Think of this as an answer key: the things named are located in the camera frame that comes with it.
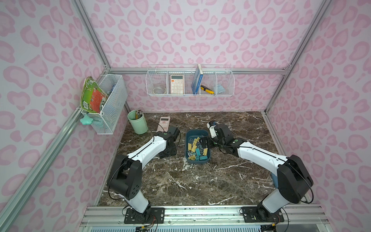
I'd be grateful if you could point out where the teal plastic storage box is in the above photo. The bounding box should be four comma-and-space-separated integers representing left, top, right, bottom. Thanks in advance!
185, 130, 211, 164

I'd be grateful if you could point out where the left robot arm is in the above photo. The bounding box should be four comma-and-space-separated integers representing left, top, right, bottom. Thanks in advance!
107, 126, 180, 214

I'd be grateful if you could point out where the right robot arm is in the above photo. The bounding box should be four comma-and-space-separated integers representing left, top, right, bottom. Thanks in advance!
207, 121, 314, 221

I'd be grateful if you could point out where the pink calculator on table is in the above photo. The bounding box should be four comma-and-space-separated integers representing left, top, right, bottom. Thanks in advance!
157, 117, 170, 132

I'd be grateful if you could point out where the mint green pen cup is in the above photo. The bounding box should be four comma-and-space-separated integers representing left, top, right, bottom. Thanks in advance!
128, 109, 148, 134

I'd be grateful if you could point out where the light blue cloth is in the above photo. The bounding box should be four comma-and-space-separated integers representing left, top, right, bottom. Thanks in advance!
215, 84, 226, 95

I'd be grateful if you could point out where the clear tape roll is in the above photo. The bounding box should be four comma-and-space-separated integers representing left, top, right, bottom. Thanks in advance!
153, 84, 167, 94

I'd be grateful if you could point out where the yellow black utility knife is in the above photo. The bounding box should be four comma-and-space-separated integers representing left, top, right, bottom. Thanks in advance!
201, 85, 214, 95

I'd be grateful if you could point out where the blue book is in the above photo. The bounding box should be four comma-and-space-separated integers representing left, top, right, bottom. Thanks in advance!
191, 64, 203, 95

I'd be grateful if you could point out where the white orange calculator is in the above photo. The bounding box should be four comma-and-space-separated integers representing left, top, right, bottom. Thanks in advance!
170, 74, 185, 95

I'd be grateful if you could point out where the white mesh side basket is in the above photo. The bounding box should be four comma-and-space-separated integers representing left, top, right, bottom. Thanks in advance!
81, 74, 128, 134

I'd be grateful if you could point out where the mint star hook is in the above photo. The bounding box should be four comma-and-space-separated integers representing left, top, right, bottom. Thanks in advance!
80, 114, 94, 125

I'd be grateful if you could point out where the green red booklet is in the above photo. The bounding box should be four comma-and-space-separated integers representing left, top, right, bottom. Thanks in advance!
80, 76, 108, 114

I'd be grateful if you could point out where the white wire wall basket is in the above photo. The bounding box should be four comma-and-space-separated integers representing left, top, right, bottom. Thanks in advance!
146, 64, 235, 97

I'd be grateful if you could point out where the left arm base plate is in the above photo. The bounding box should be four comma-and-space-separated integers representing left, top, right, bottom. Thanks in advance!
123, 207, 165, 224

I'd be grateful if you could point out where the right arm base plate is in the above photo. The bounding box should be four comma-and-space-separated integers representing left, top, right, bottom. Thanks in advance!
239, 206, 285, 223

